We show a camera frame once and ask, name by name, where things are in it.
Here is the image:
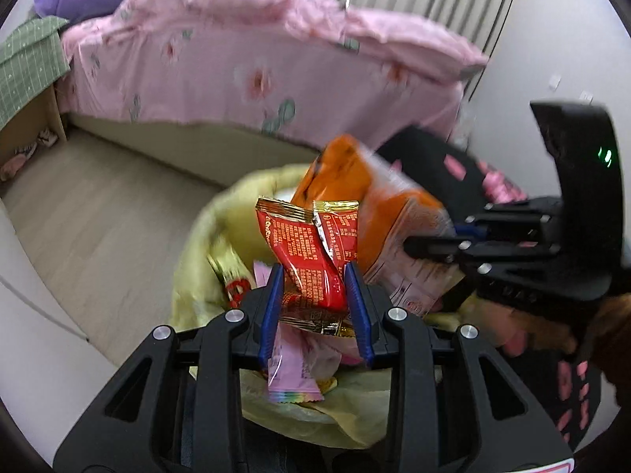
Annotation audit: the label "pink small wrapper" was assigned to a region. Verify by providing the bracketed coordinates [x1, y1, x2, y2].
[253, 261, 347, 405]

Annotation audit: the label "gold noodle snack bag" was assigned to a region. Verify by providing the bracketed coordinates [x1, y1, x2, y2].
[207, 239, 257, 309]

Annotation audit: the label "orange snack bag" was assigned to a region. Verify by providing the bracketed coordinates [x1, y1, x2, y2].
[292, 134, 460, 316]

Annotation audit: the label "red gold snack wrapper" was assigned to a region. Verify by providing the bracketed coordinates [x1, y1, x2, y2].
[256, 197, 359, 337]

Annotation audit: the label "yellow trash bag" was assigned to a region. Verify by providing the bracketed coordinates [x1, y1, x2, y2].
[171, 162, 487, 449]

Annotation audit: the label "person right hand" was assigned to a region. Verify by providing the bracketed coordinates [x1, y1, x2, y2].
[467, 300, 577, 357]

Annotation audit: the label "pink caterpillar toy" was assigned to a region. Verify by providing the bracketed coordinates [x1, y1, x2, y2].
[478, 161, 528, 204]

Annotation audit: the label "black table cloth pink spots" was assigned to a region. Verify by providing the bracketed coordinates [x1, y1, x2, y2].
[377, 126, 601, 449]

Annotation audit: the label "pink floral bed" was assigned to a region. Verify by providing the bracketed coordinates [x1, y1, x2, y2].
[56, 0, 490, 188]

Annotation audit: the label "sneaker under nightstand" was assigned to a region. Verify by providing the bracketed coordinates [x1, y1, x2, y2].
[37, 128, 59, 147]

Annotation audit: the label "pink slipper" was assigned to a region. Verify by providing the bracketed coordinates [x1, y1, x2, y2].
[0, 154, 28, 182]

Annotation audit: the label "wooden nightstand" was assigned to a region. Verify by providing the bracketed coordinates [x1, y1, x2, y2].
[1, 86, 67, 166]

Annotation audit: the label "green checkered cloth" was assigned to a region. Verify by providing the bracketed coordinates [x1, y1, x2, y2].
[0, 16, 69, 128]

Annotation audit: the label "white wall socket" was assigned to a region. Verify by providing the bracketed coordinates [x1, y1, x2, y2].
[579, 91, 594, 105]

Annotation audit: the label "white wall switch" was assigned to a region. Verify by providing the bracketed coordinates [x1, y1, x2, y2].
[549, 75, 562, 92]

